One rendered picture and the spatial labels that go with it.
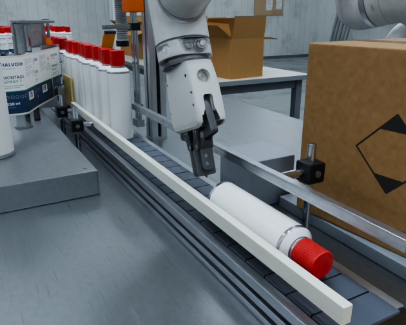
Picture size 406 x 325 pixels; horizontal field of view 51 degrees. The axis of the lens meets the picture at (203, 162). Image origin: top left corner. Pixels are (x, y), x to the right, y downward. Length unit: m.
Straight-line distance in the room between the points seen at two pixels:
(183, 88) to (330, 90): 0.21
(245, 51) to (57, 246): 2.22
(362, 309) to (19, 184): 0.59
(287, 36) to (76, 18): 5.83
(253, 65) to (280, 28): 9.72
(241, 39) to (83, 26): 7.54
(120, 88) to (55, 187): 0.29
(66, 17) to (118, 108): 9.00
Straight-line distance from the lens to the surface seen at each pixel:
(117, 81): 0.98
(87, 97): 1.19
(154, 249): 0.65
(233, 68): 2.70
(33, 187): 0.82
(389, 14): 1.06
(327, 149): 0.67
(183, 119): 0.65
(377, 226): 0.46
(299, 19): 12.94
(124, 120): 1.00
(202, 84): 0.62
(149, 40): 1.15
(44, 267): 0.64
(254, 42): 2.79
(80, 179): 0.83
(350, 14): 1.10
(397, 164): 0.61
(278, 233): 0.50
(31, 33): 1.46
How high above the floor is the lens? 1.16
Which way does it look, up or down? 19 degrees down
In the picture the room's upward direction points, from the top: straight up
